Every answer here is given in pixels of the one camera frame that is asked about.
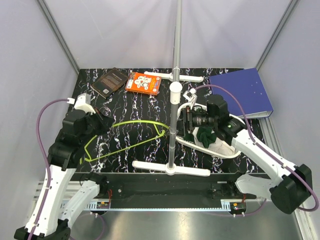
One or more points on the green and white t shirt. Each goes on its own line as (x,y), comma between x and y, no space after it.
(206,138)

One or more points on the grey clothes rack stand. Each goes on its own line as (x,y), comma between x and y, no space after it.
(170,168)

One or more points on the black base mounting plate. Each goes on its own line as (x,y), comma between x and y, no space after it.
(159,187)

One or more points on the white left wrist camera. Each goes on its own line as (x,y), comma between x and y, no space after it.
(83,103)

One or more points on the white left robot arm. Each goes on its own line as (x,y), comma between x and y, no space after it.
(50,220)

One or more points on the blue ring binder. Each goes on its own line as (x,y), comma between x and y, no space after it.
(247,87)

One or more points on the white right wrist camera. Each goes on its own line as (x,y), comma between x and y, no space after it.
(191,96)

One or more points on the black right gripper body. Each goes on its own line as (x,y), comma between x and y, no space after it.
(194,119)

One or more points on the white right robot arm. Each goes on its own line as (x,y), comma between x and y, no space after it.
(287,185)

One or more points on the white perforated plastic basket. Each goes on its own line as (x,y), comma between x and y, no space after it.
(202,149)

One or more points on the orange book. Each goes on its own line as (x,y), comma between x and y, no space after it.
(143,83)

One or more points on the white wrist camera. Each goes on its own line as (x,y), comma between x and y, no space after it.
(83,103)
(191,96)

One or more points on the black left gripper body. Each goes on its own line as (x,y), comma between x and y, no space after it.
(97,124)

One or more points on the dark brown book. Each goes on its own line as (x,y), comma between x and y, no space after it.
(108,83)

